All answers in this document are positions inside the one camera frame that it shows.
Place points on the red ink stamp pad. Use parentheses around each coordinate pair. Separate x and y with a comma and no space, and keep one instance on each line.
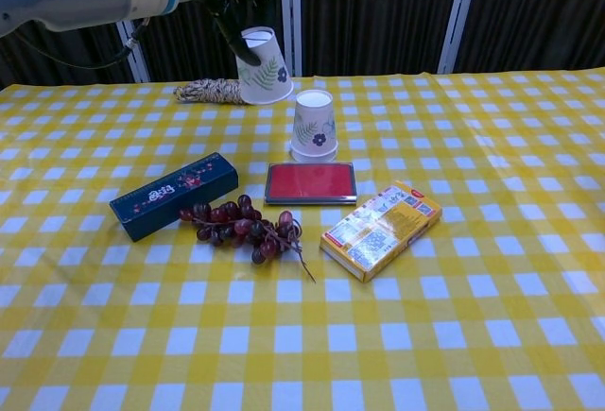
(309,182)

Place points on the yellow printed carton box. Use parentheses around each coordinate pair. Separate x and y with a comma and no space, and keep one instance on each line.
(378,231)

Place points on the bunch of red grapes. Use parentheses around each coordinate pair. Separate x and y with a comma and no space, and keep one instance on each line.
(246,227)

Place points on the dark pleated screen panel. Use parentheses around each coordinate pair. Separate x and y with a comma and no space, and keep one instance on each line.
(543,9)
(378,14)
(179,42)
(94,42)

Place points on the dark blue floral box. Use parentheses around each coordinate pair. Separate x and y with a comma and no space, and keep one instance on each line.
(175,189)

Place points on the white screen frame post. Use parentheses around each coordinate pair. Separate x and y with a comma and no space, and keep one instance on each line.
(290,14)
(137,63)
(458,14)

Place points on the yellow white checked tablecloth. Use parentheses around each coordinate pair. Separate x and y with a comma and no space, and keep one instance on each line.
(302,335)

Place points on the floral white paper cup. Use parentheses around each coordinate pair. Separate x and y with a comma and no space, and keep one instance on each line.
(314,157)
(312,123)

